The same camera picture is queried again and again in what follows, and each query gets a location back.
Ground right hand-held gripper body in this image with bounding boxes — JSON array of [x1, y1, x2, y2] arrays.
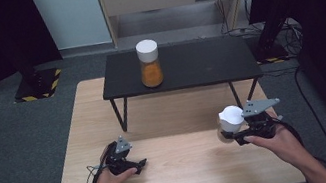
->
[[227, 94, 288, 148]]

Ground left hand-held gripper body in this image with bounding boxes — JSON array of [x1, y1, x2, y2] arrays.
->
[[95, 132, 143, 179]]

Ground white cup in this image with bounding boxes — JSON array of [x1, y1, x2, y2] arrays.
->
[[212, 103, 251, 147]]

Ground black metal shelf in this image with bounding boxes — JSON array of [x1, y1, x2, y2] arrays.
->
[[95, 28, 271, 138]]

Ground orange powder jar lid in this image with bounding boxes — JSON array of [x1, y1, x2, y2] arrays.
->
[[134, 37, 166, 91]]

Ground person's right hand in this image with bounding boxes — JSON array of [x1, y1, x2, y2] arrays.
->
[[240, 107, 310, 177]]

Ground black stand striped base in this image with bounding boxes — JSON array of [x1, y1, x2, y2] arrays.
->
[[247, 12, 299, 67], [7, 48, 67, 105]]

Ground left hand-held gripper cable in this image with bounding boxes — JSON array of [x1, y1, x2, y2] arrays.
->
[[82, 161, 114, 183]]

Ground hand-held gripper cable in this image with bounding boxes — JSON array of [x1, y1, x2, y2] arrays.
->
[[270, 111, 307, 156], [82, 161, 114, 183]]

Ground right hand-held gripper cable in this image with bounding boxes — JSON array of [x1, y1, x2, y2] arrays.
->
[[270, 111, 307, 156]]

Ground long black floor cable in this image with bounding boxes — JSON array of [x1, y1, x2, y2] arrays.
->
[[262, 59, 326, 183]]

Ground tangled floor cables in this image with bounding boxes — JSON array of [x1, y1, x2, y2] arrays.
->
[[273, 15, 309, 61]]

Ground black hanging cables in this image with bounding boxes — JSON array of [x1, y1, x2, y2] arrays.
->
[[214, 0, 263, 41]]

